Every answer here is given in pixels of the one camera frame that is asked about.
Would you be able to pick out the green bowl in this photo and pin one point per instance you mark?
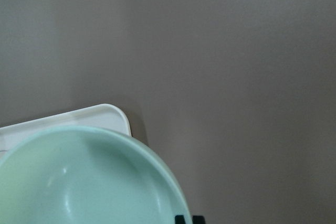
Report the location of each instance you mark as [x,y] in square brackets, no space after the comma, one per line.
[78,174]

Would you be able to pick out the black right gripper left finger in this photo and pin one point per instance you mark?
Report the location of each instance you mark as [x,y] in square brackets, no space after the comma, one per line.
[180,219]

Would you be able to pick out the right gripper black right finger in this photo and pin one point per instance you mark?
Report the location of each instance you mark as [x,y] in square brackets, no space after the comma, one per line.
[198,219]

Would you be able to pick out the cream rabbit serving tray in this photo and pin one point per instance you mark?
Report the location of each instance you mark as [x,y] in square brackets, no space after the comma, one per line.
[106,116]

